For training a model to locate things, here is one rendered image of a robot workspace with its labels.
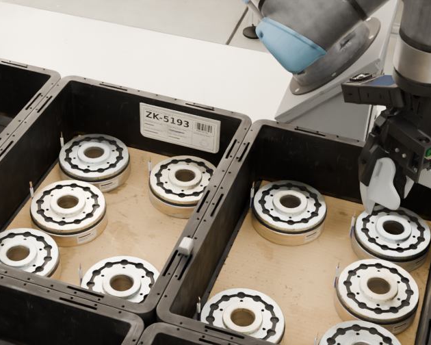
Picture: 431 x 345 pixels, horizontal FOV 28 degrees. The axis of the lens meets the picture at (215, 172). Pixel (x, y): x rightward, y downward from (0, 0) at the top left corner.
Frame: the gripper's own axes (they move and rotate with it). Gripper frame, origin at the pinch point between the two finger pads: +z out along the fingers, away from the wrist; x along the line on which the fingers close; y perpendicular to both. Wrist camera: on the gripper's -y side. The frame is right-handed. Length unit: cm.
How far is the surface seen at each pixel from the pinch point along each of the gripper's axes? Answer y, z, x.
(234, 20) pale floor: -177, 93, 107
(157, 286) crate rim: -2.5, 0.9, -32.1
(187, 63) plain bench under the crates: -70, 24, 16
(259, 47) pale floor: -157, 93, 104
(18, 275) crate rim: -12.3, 0.9, -44.6
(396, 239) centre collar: 2.1, 7.2, 1.9
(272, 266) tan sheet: -5.3, 10.9, -12.7
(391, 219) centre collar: -1.1, 7.2, 4.0
